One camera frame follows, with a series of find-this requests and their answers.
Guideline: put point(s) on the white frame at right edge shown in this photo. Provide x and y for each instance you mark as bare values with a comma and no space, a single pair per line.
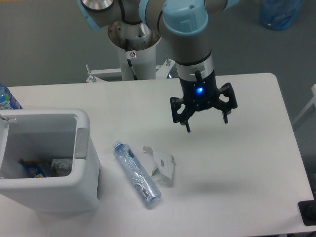
307,110

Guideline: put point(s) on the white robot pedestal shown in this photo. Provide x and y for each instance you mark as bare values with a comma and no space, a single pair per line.
136,46

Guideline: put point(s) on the clear plastic water bottle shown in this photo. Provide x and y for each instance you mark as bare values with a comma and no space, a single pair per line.
136,174

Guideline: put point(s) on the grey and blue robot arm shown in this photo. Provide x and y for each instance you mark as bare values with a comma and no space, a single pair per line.
183,23

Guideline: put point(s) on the blue labelled bottle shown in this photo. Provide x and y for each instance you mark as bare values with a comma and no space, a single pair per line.
7,100

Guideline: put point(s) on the white paper carton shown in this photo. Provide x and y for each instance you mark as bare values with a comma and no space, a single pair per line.
163,169

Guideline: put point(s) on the blue snack wrapper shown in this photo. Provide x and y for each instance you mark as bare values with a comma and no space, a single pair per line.
35,169

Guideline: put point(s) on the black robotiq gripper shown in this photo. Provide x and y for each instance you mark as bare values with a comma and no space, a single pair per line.
202,96

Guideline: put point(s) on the white plastic trash can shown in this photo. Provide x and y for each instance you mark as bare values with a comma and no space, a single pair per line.
42,135

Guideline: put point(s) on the blue plastic bag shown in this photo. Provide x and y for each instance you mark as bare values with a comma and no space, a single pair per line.
279,14

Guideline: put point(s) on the black device at table edge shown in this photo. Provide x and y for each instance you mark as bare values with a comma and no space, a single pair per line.
308,212

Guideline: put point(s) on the crumpled silver foil wrapper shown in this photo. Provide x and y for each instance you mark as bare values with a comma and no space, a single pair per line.
61,166

